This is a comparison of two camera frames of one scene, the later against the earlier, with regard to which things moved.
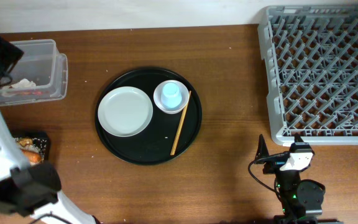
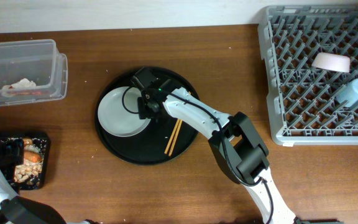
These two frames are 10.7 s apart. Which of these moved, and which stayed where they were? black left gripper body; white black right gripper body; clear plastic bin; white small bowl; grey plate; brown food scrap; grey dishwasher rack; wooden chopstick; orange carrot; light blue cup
Moved: wooden chopstick; white small bowl; black left gripper body; light blue cup; white black right gripper body
Stayed: brown food scrap; grey plate; clear plastic bin; orange carrot; grey dishwasher rack
